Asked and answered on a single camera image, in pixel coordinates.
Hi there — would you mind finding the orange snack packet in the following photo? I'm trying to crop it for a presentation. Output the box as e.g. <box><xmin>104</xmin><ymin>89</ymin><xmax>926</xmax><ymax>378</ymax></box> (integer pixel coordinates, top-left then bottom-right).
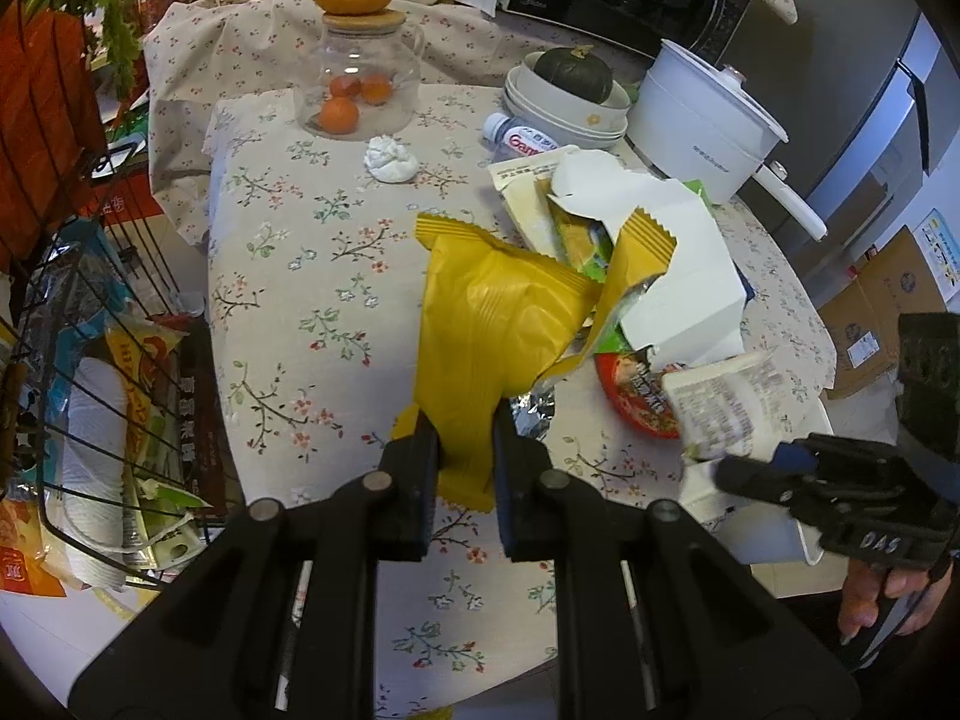
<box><xmin>0</xmin><ymin>493</ymin><xmax>70</xmax><ymax>599</ymax></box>

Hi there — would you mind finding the cardboard box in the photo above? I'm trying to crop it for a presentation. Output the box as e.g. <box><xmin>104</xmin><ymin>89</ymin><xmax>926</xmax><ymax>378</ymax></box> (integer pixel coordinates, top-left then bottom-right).
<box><xmin>817</xmin><ymin>225</ymin><xmax>960</xmax><ymax>400</ymax></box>

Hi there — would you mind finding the yellow noodle packet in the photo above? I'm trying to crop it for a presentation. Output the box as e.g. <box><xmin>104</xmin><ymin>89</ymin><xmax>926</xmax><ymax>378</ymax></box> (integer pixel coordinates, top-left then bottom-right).
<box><xmin>103</xmin><ymin>319</ymin><xmax>197</xmax><ymax>567</ymax></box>

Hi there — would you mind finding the brown snack packet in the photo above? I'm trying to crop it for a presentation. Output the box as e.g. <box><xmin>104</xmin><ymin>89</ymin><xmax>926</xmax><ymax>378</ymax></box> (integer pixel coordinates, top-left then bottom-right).
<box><xmin>178</xmin><ymin>319</ymin><xmax>242</xmax><ymax>515</ymax></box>

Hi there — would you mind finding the white bowl with duck print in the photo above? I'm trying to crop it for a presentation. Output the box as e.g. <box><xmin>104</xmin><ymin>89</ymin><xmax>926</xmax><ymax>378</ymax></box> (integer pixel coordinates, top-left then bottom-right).
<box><xmin>514</xmin><ymin>60</ymin><xmax>635</xmax><ymax>132</ymax></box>

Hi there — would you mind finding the black wire basket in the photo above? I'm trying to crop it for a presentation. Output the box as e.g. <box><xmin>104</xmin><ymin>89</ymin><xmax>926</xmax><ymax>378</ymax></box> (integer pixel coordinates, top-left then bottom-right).
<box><xmin>0</xmin><ymin>216</ymin><xmax>252</xmax><ymax>595</ymax></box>

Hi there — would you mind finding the grey refrigerator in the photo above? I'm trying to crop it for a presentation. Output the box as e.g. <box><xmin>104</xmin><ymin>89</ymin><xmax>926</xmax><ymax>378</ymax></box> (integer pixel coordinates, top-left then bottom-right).
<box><xmin>739</xmin><ymin>7</ymin><xmax>947</xmax><ymax>293</ymax></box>

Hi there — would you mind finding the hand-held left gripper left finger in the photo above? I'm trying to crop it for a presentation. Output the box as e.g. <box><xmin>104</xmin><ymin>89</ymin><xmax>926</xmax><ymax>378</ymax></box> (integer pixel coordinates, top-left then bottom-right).
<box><xmin>67</xmin><ymin>411</ymin><xmax>445</xmax><ymax>720</ymax></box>

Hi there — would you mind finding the glass jar with wooden lid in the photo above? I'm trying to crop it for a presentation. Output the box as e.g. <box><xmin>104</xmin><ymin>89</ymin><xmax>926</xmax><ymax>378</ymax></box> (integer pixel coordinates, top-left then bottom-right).
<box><xmin>296</xmin><ymin>10</ymin><xmax>426</xmax><ymax>140</ymax></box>

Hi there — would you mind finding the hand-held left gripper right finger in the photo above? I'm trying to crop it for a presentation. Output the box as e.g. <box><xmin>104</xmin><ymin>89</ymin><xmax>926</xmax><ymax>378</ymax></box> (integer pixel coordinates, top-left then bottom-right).
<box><xmin>491</xmin><ymin>397</ymin><xmax>860</xmax><ymax>720</ymax></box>

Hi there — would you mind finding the dark green pumpkin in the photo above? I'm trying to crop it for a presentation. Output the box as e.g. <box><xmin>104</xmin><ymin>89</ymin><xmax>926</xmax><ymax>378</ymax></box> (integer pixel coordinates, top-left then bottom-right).
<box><xmin>534</xmin><ymin>45</ymin><xmax>616</xmax><ymax>104</ymax></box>

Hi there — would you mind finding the white paper towel roll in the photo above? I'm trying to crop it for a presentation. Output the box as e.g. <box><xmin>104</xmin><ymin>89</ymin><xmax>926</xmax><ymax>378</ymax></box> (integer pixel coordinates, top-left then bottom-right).
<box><xmin>61</xmin><ymin>356</ymin><xmax>134</xmax><ymax>587</ymax></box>

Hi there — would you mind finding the person's right hand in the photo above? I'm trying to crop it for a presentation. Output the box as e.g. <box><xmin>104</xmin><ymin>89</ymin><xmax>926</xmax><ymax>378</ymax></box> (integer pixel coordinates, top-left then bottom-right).
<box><xmin>836</xmin><ymin>561</ymin><xmax>947</xmax><ymax>644</ymax></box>

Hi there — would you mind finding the crumpled white tissue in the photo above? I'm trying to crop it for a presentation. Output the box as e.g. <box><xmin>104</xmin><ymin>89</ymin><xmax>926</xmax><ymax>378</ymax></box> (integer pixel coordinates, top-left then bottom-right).
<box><xmin>364</xmin><ymin>135</ymin><xmax>419</xmax><ymax>182</ymax></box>

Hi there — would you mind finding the torn white paper box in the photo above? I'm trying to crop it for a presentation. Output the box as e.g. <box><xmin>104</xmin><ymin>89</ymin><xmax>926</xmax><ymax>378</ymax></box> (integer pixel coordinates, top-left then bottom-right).
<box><xmin>546</xmin><ymin>150</ymin><xmax>747</xmax><ymax>374</ymax></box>

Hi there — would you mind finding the white plastic container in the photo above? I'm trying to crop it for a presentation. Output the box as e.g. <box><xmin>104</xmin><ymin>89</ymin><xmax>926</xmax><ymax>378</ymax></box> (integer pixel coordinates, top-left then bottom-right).
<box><xmin>679</xmin><ymin>457</ymin><xmax>826</xmax><ymax>565</ymax></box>

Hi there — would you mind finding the yellow snack wrapper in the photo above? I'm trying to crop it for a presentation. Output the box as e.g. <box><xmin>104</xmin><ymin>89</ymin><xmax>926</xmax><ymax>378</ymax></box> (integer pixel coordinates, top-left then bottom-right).
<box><xmin>390</xmin><ymin>210</ymin><xmax>680</xmax><ymax>515</ymax></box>

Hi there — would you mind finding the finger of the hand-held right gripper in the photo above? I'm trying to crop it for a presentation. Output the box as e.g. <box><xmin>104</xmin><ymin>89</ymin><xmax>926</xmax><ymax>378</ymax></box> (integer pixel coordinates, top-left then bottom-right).
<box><xmin>772</xmin><ymin>433</ymin><xmax>835</xmax><ymax>472</ymax></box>
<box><xmin>714</xmin><ymin>454</ymin><xmax>817</xmax><ymax>515</ymax></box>

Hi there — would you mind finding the clear plastic water bottle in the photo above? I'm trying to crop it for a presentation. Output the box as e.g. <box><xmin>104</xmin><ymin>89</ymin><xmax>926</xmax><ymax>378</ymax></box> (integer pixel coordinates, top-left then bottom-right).
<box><xmin>480</xmin><ymin>112</ymin><xmax>565</xmax><ymax>164</ymax></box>

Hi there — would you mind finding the orange cloth bag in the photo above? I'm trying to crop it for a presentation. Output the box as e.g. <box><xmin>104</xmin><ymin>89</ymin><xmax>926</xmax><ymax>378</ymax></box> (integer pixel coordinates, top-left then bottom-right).
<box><xmin>0</xmin><ymin>0</ymin><xmax>110</xmax><ymax>245</ymax></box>

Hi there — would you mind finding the white printed carton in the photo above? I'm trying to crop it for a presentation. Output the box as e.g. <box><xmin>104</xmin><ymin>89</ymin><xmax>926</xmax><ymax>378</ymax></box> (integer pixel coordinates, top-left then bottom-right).
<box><xmin>660</xmin><ymin>351</ymin><xmax>792</xmax><ymax>462</ymax></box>

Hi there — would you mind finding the floral tablecloth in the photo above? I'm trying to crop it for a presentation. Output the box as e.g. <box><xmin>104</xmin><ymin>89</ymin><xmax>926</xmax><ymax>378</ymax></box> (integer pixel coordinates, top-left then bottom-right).
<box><xmin>204</xmin><ymin>82</ymin><xmax>839</xmax><ymax>720</ymax></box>
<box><xmin>141</xmin><ymin>0</ymin><xmax>541</xmax><ymax>245</ymax></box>

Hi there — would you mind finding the green snack packet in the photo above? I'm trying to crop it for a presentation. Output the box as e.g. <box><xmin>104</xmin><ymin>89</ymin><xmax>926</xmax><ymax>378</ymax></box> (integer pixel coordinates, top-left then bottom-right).
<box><xmin>555</xmin><ymin>178</ymin><xmax>712</xmax><ymax>357</ymax></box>

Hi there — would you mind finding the silver foil wrapper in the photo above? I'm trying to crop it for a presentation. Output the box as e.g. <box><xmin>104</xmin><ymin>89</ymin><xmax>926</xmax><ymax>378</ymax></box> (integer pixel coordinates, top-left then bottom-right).
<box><xmin>510</xmin><ymin>381</ymin><xmax>560</xmax><ymax>440</ymax></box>

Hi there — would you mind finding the green plant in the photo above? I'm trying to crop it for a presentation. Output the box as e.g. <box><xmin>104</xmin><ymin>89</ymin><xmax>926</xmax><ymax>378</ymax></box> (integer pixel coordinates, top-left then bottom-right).
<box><xmin>41</xmin><ymin>0</ymin><xmax>147</xmax><ymax>102</ymax></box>

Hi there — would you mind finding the white electric cooking pot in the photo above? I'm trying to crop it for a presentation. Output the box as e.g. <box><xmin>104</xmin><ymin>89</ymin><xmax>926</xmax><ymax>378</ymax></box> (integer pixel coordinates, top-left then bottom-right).
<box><xmin>626</xmin><ymin>37</ymin><xmax>830</xmax><ymax>242</ymax></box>

